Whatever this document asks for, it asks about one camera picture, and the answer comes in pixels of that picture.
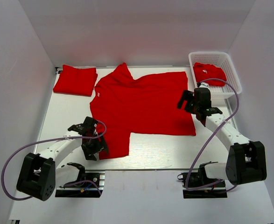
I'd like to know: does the white plastic basket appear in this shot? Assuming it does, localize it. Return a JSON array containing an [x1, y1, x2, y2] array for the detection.
[[189, 51, 242, 99]]

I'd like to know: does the red t shirt in basket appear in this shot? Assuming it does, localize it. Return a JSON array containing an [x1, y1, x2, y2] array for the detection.
[[193, 62, 227, 82]]

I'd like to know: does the red t shirt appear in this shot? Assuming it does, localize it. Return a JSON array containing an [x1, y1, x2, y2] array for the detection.
[[90, 63, 196, 160], [193, 62, 227, 82], [53, 64, 98, 97]]

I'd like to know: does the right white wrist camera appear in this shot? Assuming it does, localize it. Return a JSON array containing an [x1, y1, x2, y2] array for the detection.
[[197, 82, 210, 89]]

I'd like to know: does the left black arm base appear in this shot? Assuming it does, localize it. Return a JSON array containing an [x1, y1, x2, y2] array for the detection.
[[55, 171, 105, 198]]

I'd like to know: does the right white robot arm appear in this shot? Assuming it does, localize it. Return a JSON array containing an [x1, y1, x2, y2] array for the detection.
[[177, 86, 267, 191]]

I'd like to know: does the folded red t shirt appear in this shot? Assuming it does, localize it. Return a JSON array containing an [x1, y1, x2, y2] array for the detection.
[[53, 64, 98, 97]]

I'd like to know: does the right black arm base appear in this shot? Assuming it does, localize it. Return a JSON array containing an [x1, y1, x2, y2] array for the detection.
[[177, 171, 228, 199]]

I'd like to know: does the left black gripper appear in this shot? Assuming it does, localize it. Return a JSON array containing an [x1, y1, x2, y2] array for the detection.
[[82, 132, 109, 161]]

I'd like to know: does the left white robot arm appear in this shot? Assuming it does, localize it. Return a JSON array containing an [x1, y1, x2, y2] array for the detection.
[[16, 117, 108, 201]]

